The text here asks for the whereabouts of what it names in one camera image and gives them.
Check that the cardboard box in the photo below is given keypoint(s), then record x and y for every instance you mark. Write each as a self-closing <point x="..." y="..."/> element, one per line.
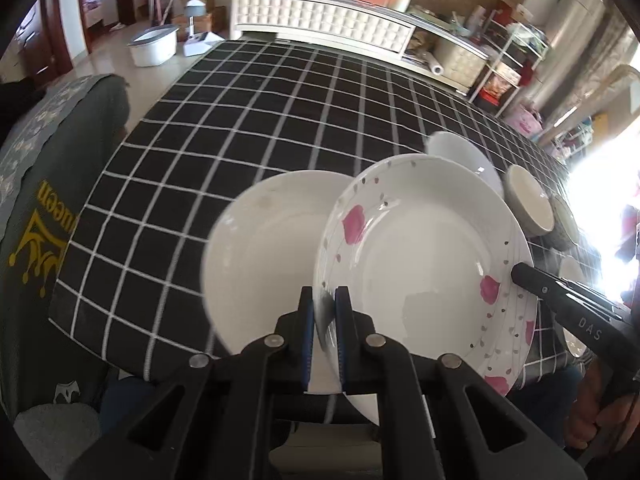
<point x="205" y="17"/>

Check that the plain white bowl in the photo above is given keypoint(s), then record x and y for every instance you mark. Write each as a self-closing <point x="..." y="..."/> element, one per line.
<point x="455" y="152"/>

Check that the white tufted cabinet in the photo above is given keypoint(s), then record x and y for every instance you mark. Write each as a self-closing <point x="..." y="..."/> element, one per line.
<point x="325" y="22"/>

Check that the person's right leg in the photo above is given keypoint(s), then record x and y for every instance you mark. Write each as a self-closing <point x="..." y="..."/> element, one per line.
<point x="545" y="405"/>

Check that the person's leg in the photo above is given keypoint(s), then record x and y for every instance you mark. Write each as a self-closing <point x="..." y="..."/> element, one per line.
<point x="127" y="405"/>
<point x="545" y="405"/>

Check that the white plate with pink flowers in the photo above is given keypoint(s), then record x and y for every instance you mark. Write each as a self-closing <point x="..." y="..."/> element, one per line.
<point x="425" y="270"/>

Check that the pink bag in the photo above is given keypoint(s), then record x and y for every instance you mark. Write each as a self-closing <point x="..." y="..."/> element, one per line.
<point x="525" y="120"/>

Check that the red cloth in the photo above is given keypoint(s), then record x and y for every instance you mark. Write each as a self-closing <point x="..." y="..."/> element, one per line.
<point x="630" y="230"/>

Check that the patterned small bowl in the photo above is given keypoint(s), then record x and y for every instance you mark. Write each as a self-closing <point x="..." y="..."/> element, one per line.
<point x="565" y="225"/>

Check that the white jar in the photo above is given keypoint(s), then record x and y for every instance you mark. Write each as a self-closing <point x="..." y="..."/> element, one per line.
<point x="400" y="0"/>

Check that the silver standing air conditioner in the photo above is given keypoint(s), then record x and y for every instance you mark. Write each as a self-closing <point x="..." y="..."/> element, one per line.
<point x="570" y="35"/>

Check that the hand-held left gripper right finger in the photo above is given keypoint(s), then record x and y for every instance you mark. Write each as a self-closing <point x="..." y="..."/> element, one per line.
<point x="342" y="332"/>

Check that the black checkered tablecloth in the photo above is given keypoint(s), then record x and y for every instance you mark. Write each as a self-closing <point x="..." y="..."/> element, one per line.
<point x="280" y="120"/>

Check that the grey bowl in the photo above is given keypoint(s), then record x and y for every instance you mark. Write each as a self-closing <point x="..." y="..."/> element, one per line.
<point x="525" y="195"/>

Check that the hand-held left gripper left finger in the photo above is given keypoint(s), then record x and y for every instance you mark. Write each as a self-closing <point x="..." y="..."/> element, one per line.
<point x="307" y="332"/>

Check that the brown wooden door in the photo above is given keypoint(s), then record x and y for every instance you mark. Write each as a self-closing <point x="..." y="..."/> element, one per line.
<point x="92" y="15"/>

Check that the white desk lamp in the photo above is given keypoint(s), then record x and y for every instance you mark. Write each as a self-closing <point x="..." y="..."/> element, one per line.
<point x="195" y="10"/>

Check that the white dish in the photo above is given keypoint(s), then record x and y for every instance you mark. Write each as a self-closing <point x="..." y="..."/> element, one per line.
<point x="572" y="270"/>

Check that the person's right hand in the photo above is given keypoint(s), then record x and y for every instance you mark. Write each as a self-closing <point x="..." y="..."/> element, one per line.
<point x="585" y="405"/>

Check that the person's left leg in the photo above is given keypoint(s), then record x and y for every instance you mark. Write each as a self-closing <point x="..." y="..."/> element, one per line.
<point x="127" y="405"/>

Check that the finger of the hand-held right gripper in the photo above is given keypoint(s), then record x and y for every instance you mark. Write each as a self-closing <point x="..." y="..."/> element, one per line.
<point x="540" y="282"/>

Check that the grey fuzzy cushion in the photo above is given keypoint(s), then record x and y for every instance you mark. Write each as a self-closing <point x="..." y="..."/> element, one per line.
<point x="55" y="435"/>

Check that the plain white deep plate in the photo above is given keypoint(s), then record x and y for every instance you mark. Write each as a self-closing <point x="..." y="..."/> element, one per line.
<point x="260" y="260"/>

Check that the chair with green printed cover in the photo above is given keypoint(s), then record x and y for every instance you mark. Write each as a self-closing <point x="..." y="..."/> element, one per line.
<point x="55" y="210"/>

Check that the white plastic basin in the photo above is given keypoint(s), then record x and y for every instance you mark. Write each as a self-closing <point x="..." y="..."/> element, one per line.
<point x="152" y="47"/>

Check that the beige wooden chair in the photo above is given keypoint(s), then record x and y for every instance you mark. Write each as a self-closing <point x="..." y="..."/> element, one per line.
<point x="600" y="95"/>

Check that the white paper roll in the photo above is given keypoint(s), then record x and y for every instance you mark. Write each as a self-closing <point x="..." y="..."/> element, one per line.
<point x="435" y="64"/>

